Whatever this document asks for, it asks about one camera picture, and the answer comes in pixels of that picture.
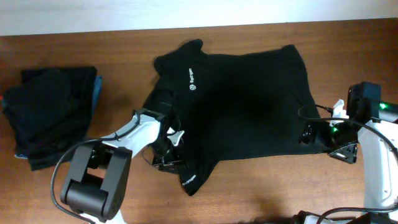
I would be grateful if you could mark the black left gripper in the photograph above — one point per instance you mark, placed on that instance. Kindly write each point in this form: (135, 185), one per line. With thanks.
(168, 160)

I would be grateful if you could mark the black t-shirt with logo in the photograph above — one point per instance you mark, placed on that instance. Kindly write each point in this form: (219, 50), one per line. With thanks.
(232, 106)

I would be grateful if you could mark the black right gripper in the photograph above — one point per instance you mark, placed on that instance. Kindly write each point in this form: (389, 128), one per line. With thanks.
(310, 133)

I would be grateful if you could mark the stack of folded dark clothes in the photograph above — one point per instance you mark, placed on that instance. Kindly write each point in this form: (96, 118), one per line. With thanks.
(50, 111)

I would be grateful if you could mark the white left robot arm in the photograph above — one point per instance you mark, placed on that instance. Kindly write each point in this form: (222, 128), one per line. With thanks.
(96, 182)

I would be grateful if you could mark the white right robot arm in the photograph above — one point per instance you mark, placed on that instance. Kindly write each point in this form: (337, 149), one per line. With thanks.
(370, 126)

